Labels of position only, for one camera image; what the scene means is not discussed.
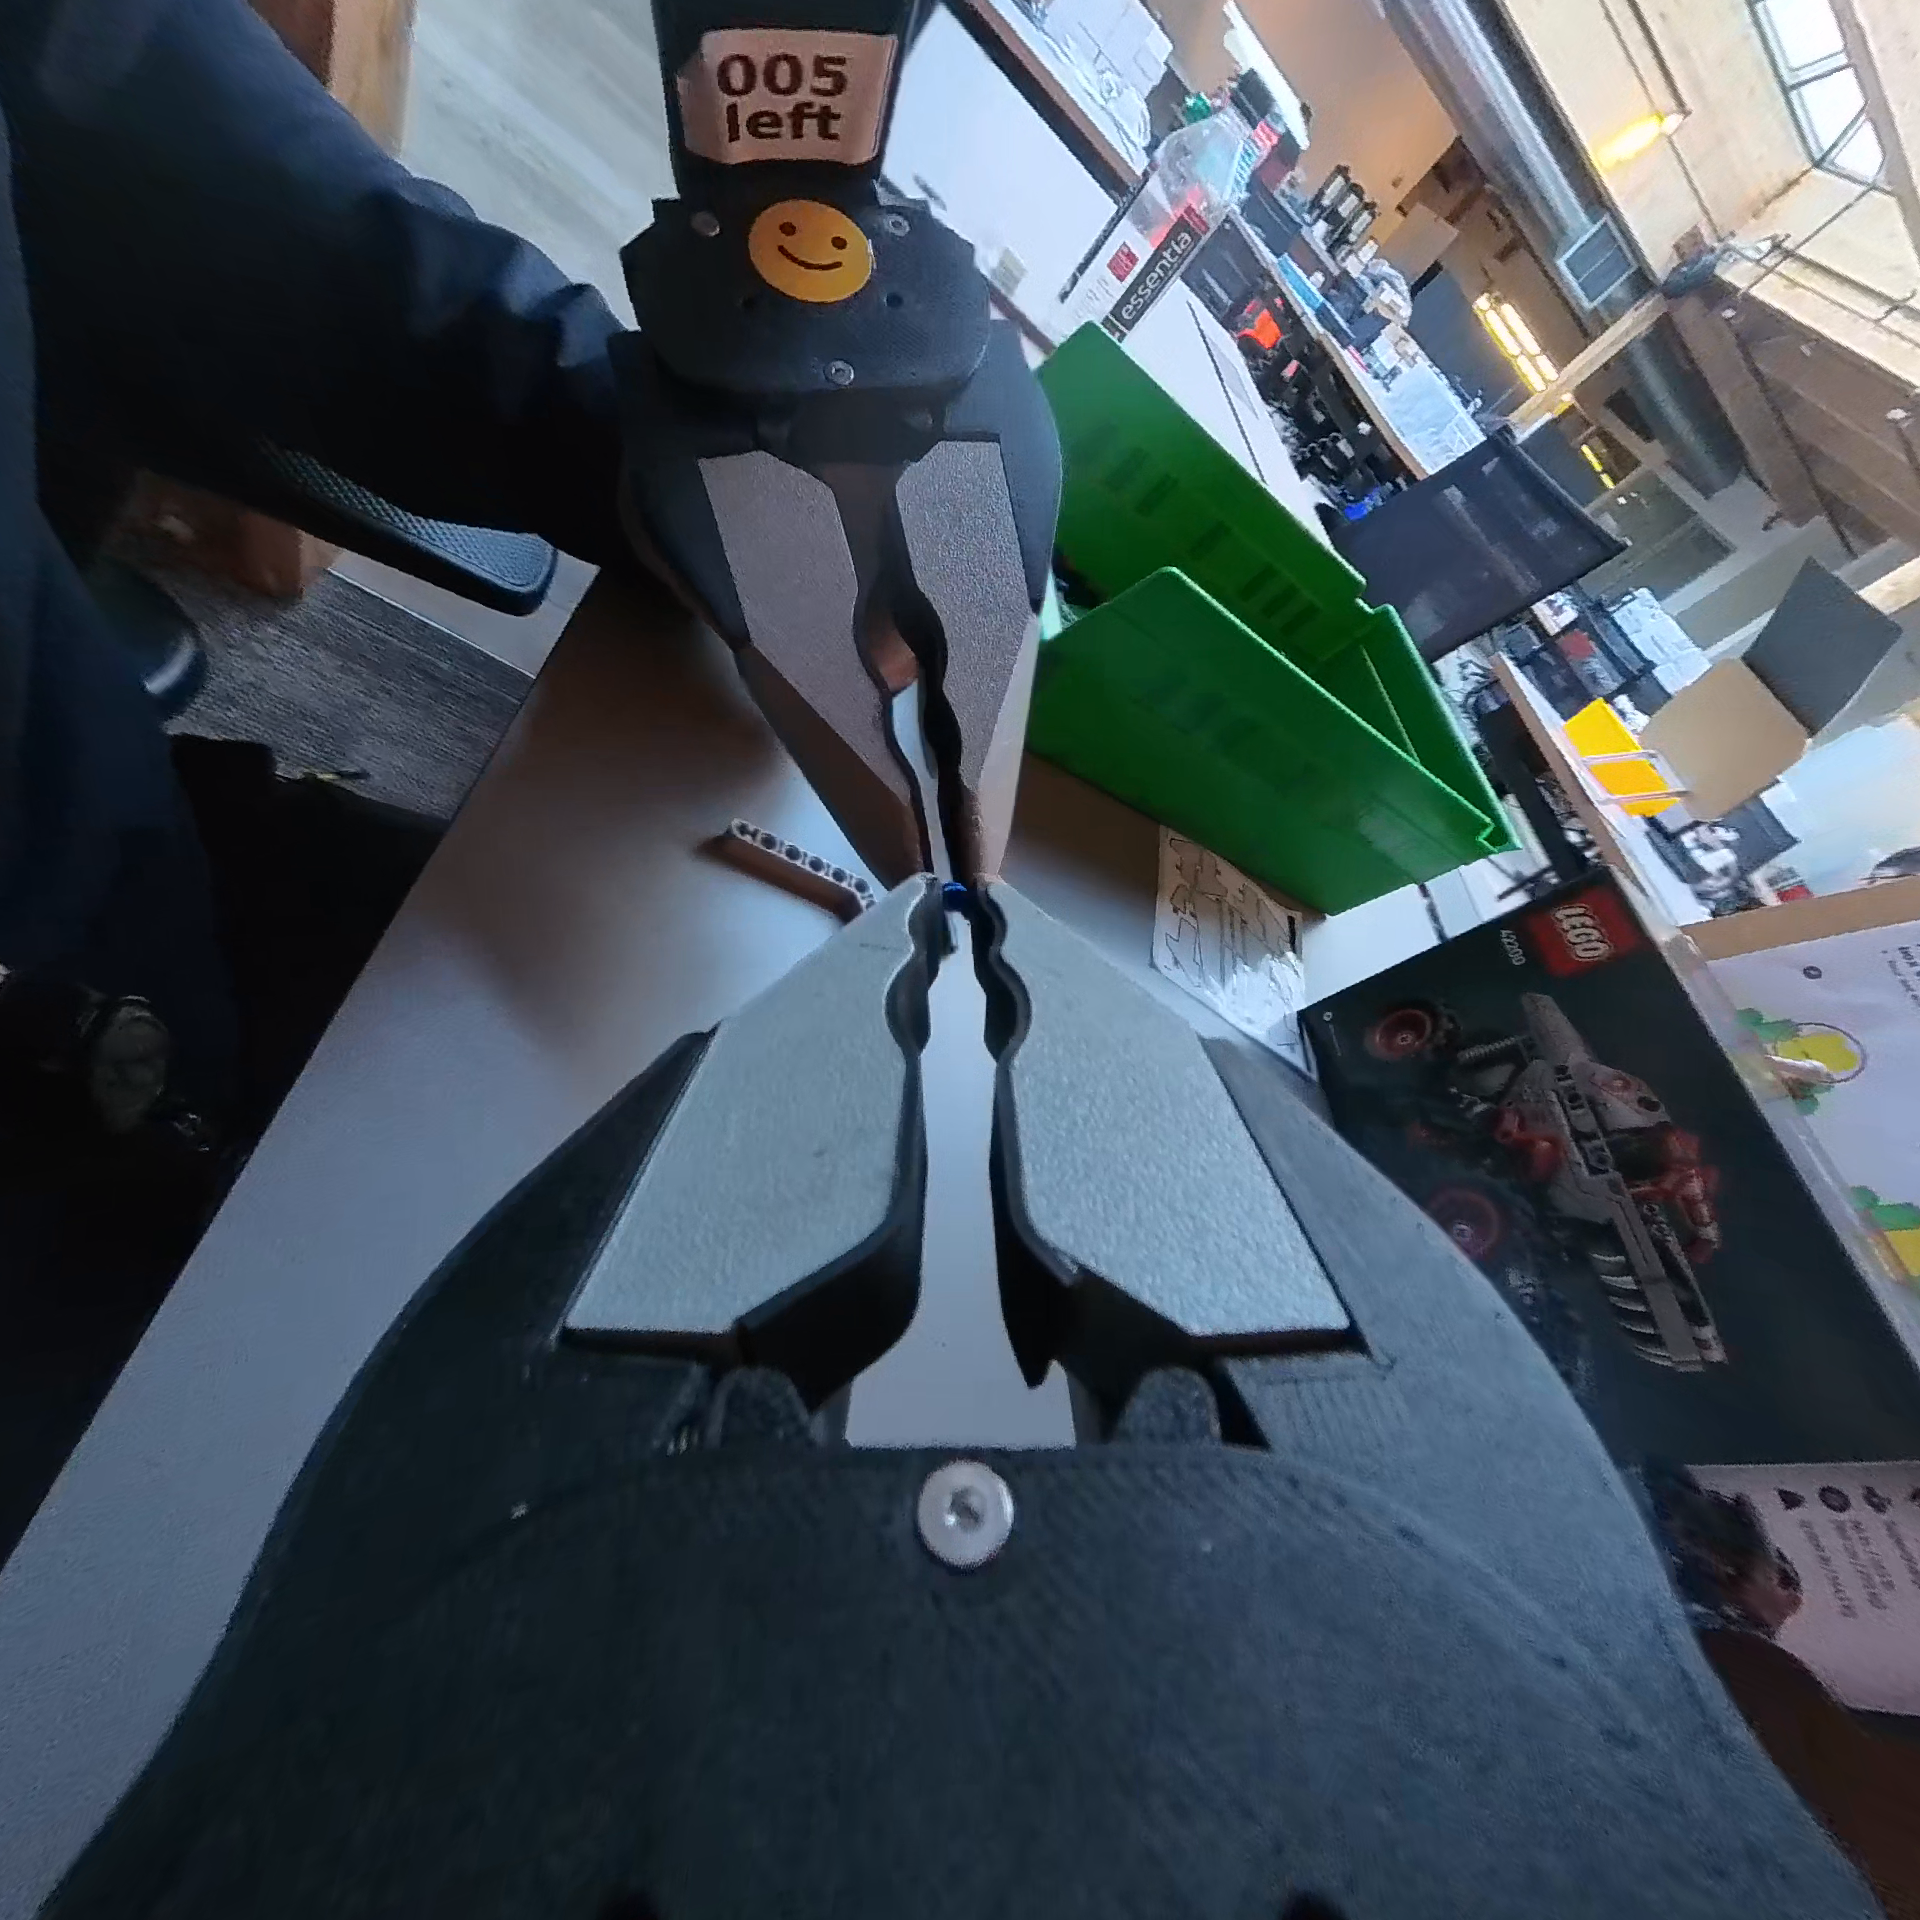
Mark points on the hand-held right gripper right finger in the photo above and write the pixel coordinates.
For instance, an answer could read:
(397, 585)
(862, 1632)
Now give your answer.
(1156, 1170)

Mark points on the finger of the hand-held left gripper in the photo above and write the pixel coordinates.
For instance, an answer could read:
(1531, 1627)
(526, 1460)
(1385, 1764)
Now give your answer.
(974, 603)
(787, 603)

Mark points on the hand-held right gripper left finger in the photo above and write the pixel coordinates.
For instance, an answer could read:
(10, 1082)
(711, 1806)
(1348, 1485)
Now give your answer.
(768, 1170)

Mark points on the small blue lego pin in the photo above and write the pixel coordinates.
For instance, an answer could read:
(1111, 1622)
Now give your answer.
(961, 897)

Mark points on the person's left forearm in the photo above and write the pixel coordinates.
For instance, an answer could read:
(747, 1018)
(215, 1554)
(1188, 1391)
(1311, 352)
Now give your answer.
(302, 268)

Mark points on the long lego beam with holes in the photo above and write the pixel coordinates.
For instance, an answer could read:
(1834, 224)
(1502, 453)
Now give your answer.
(787, 865)

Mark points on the black lego set box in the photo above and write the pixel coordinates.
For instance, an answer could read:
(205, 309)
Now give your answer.
(1498, 1185)

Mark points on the printed instruction sheet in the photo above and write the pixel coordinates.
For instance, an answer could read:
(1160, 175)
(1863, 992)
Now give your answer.
(1217, 937)

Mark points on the green plastic bin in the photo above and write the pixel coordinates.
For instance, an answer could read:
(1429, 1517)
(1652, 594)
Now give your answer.
(1200, 735)

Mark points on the water bottle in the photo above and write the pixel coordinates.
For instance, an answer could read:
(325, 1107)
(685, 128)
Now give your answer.
(1148, 268)

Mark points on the cluttered background workbench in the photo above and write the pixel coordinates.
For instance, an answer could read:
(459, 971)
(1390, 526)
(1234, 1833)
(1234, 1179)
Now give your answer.
(1348, 346)

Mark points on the black mesh office chair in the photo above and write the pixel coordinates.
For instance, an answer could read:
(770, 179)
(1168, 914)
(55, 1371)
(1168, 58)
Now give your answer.
(1486, 542)

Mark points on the yellow storage bin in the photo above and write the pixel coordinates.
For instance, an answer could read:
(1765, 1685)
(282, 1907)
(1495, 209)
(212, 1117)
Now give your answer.
(1614, 750)

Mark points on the white toy brick box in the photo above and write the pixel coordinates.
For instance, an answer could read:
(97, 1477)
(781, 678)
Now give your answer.
(1839, 975)

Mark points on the open cardboard box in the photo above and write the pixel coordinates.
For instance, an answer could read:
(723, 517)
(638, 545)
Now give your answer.
(1726, 735)

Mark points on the person's dark clothing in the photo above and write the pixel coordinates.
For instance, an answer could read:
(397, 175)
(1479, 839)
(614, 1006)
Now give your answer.
(89, 840)

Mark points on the white printed box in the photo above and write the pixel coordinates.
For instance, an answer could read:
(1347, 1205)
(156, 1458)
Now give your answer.
(1859, 1590)

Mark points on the dark grey chair back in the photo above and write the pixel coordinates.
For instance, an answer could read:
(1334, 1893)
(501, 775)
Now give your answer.
(1821, 645)

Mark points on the wall air conditioner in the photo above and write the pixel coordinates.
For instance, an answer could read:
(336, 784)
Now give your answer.
(1593, 257)

